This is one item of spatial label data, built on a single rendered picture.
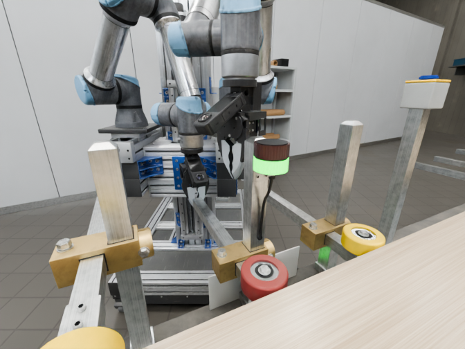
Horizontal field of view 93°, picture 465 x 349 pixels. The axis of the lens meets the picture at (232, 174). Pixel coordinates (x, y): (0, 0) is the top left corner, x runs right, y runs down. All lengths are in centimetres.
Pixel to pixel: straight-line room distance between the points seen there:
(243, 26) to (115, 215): 38
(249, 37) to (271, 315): 45
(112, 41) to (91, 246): 73
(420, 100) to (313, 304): 58
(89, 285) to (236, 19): 46
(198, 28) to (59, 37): 252
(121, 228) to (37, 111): 270
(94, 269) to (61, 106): 270
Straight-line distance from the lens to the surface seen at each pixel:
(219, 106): 45
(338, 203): 61
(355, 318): 39
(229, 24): 47
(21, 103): 305
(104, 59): 101
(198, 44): 59
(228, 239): 55
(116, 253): 40
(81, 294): 35
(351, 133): 56
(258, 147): 36
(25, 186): 323
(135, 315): 50
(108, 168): 35
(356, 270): 47
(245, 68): 46
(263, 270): 40
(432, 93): 76
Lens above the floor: 118
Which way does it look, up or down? 20 degrees down
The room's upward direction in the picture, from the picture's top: straight up
